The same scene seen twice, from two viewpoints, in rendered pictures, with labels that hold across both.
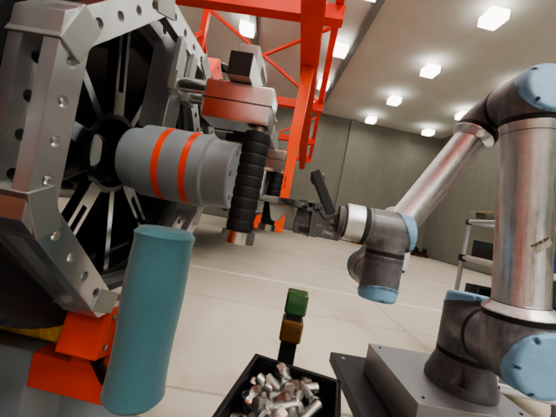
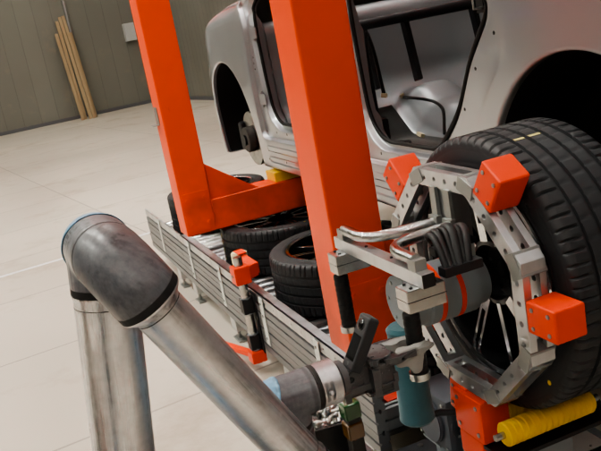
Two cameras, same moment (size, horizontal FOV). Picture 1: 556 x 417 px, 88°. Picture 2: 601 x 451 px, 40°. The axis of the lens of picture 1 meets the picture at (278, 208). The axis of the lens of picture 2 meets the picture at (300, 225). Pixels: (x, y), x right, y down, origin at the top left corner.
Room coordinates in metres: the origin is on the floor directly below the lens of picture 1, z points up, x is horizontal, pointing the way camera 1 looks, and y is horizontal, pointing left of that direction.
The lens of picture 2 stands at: (2.06, -0.78, 1.52)
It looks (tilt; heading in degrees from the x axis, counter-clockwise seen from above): 15 degrees down; 156
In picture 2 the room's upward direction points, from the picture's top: 10 degrees counter-clockwise
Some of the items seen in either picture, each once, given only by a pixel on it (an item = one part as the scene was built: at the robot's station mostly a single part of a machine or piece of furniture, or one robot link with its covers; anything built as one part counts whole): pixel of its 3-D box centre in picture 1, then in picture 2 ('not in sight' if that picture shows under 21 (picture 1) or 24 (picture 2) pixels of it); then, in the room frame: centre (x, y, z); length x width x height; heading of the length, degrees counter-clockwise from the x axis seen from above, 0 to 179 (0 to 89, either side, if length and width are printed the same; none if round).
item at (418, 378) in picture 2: (271, 199); (415, 343); (0.72, 0.02, 0.83); 0.04 x 0.04 x 0.16
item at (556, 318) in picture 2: not in sight; (555, 318); (0.88, 0.25, 0.85); 0.09 x 0.08 x 0.07; 176
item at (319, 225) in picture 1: (317, 218); (365, 372); (0.71, -0.10, 0.80); 0.12 x 0.08 x 0.09; 86
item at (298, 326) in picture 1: (291, 328); (353, 429); (0.54, -0.07, 0.59); 0.04 x 0.04 x 0.04; 86
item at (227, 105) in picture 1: (241, 107); (349, 259); (0.38, 0.07, 0.93); 0.09 x 0.05 x 0.05; 86
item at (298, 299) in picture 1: (296, 302); (350, 409); (0.54, -0.07, 0.64); 0.04 x 0.04 x 0.04; 86
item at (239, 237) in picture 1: (247, 184); (344, 301); (0.38, 0.05, 0.83); 0.04 x 0.04 x 0.16
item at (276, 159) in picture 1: (267, 158); (420, 293); (0.72, 0.05, 0.93); 0.09 x 0.05 x 0.05; 86
